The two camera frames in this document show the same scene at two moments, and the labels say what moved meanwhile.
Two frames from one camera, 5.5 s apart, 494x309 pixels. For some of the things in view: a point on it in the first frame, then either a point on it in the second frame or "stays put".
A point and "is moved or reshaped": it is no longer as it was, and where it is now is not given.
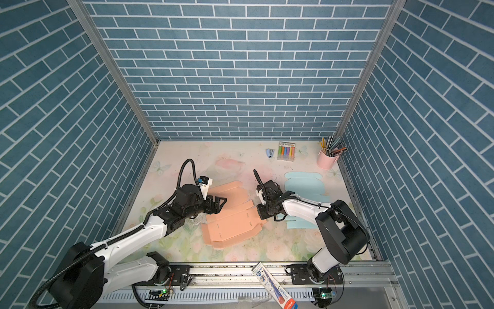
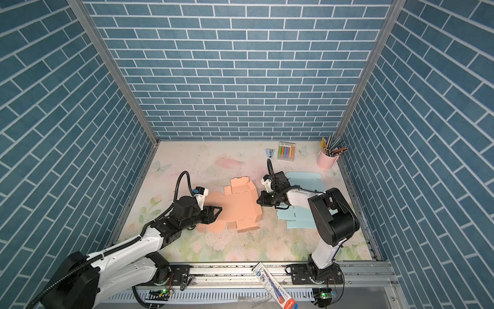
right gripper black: x=262 y=214 -> x=264 y=202
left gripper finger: x=217 y=201 -> x=211 y=208
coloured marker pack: x=286 y=151 stays put
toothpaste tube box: x=273 y=287 stays put
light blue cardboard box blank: x=305 y=185 stays put
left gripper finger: x=216 y=206 -> x=212 y=219
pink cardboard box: x=238 y=218 is moved or reshaped
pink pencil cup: x=325 y=161 stays put
